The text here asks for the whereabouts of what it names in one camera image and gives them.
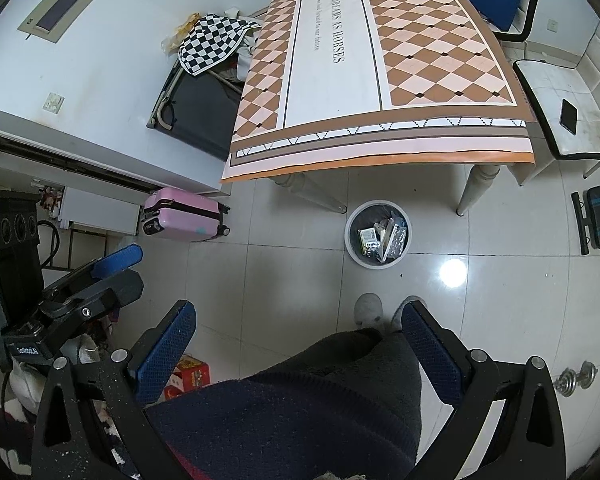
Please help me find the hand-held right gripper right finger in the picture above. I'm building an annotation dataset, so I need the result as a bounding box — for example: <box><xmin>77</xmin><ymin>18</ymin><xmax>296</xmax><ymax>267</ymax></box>
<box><xmin>401</xmin><ymin>300</ymin><xmax>567</xmax><ymax>480</ymax></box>

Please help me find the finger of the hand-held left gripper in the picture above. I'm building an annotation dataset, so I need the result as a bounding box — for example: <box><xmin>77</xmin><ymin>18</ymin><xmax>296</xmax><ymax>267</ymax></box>
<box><xmin>42</xmin><ymin>243</ymin><xmax>145</xmax><ymax>301</ymax></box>
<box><xmin>40</xmin><ymin>269</ymin><xmax>145</xmax><ymax>321</ymax></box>

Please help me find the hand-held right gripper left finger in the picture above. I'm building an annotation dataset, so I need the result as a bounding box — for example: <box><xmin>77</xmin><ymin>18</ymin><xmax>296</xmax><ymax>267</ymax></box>
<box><xmin>30</xmin><ymin>300</ymin><xmax>198</xmax><ymax>480</ymax></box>

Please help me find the plain silver foil blister pack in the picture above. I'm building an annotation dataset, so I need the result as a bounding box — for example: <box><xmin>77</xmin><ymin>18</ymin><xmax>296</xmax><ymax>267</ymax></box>
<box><xmin>380</xmin><ymin>217</ymin><xmax>409</xmax><ymax>262</ymax></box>

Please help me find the grey round trash bin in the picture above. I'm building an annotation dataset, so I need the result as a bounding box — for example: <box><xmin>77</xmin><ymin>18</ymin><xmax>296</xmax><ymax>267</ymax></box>
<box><xmin>344</xmin><ymin>200</ymin><xmax>412</xmax><ymax>268</ymax></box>

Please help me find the red cardboard box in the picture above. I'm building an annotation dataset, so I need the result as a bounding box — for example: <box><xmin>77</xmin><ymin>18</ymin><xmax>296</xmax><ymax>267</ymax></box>
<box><xmin>164</xmin><ymin>354</ymin><xmax>211</xmax><ymax>401</ymax></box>

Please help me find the grey slipper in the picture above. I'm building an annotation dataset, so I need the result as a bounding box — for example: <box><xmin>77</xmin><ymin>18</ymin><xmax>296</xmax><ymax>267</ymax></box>
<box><xmin>391</xmin><ymin>296</ymin><xmax>423</xmax><ymax>333</ymax></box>
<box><xmin>355</xmin><ymin>294</ymin><xmax>385</xmax><ymax>329</ymax></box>

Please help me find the white low cabinet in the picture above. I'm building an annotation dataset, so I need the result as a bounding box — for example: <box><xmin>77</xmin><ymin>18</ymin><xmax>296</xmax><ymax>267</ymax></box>
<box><xmin>59</xmin><ymin>185</ymin><xmax>142</xmax><ymax>237</ymax></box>

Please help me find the pink suitcase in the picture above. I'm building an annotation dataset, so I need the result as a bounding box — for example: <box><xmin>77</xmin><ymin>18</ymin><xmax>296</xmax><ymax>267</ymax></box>
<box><xmin>141</xmin><ymin>186</ymin><xmax>231</xmax><ymax>242</ymax></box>

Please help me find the person's dark fleece clothing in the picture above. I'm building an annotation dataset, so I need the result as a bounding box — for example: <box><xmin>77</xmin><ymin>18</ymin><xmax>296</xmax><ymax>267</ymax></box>
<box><xmin>145</xmin><ymin>327</ymin><xmax>423</xmax><ymax>480</ymax></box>

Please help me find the chrome dumbbell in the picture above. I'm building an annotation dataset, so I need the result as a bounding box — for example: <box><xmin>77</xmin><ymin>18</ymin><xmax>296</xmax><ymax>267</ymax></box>
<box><xmin>554</xmin><ymin>360</ymin><xmax>598</xmax><ymax>392</ymax></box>

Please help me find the yellow plastic bag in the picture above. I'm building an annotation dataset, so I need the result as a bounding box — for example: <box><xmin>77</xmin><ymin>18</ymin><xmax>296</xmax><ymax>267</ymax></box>
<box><xmin>161</xmin><ymin>11</ymin><xmax>203</xmax><ymax>56</ymax></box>

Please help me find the black white checkered cloth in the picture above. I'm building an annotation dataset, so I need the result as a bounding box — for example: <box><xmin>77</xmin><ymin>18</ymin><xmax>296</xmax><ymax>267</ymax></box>
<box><xmin>178</xmin><ymin>14</ymin><xmax>262</xmax><ymax>78</ymax></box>

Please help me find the black phone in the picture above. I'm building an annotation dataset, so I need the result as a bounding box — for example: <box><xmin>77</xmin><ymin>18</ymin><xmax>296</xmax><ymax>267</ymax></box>
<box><xmin>560</xmin><ymin>99</ymin><xmax>579</xmax><ymax>134</ymax></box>

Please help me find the table with diamond-pattern tablecloth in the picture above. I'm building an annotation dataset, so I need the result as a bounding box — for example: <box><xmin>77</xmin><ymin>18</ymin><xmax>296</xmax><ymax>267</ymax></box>
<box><xmin>220</xmin><ymin>0</ymin><xmax>537</xmax><ymax>183</ymax></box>

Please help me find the black cable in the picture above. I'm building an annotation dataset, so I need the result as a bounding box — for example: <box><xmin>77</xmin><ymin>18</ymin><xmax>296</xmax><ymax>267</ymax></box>
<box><xmin>36</xmin><ymin>219</ymin><xmax>62</xmax><ymax>273</ymax></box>

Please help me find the beige wall electrical panel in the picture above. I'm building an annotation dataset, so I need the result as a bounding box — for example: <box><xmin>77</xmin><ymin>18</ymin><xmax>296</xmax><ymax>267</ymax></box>
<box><xmin>17</xmin><ymin>0</ymin><xmax>96</xmax><ymax>43</ymax></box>

